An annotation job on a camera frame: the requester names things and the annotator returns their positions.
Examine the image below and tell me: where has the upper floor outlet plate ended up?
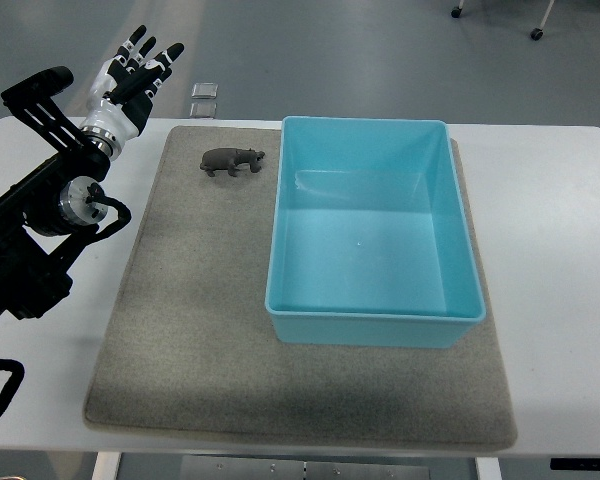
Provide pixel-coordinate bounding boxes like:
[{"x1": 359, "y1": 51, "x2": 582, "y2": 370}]
[{"x1": 191, "y1": 82, "x2": 218, "y2": 99}]

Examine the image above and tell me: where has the light blue plastic box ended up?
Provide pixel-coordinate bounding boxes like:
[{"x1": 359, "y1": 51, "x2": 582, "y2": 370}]
[{"x1": 265, "y1": 116, "x2": 487, "y2": 348}]

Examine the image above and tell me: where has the black sleeved cable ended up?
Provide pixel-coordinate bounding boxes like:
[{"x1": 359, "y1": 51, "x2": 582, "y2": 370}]
[{"x1": 0, "y1": 357, "x2": 26, "y2": 435}]

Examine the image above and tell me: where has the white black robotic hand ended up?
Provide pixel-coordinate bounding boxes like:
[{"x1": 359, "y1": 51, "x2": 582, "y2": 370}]
[{"x1": 80, "y1": 25, "x2": 184, "y2": 160}]

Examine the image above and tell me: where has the black table control panel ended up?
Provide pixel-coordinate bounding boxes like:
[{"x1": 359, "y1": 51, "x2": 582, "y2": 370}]
[{"x1": 550, "y1": 458, "x2": 600, "y2": 472}]

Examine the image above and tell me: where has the grey felt mat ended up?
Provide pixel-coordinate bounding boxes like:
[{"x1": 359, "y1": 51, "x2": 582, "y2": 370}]
[{"x1": 83, "y1": 127, "x2": 517, "y2": 451}]

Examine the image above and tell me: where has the right cart caster wheel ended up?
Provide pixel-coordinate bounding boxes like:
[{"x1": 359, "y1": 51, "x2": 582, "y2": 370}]
[{"x1": 529, "y1": 28, "x2": 543, "y2": 41}]

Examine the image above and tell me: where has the brown toy hippo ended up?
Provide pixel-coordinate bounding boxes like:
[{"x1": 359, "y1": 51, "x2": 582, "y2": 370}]
[{"x1": 199, "y1": 147, "x2": 265, "y2": 177}]

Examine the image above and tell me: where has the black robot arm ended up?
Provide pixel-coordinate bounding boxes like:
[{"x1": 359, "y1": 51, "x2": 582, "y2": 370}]
[{"x1": 0, "y1": 66, "x2": 132, "y2": 319}]

